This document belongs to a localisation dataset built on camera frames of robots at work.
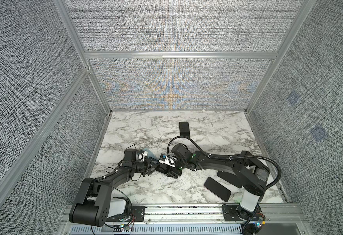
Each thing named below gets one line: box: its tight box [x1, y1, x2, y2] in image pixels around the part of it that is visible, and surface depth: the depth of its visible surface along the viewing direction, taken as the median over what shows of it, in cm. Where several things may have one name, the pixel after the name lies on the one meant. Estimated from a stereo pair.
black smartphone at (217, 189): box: [203, 176, 232, 203], surface depth 83 cm
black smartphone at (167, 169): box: [154, 163, 183, 177], surface depth 77 cm
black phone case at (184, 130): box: [178, 121, 191, 138], surface depth 109 cm
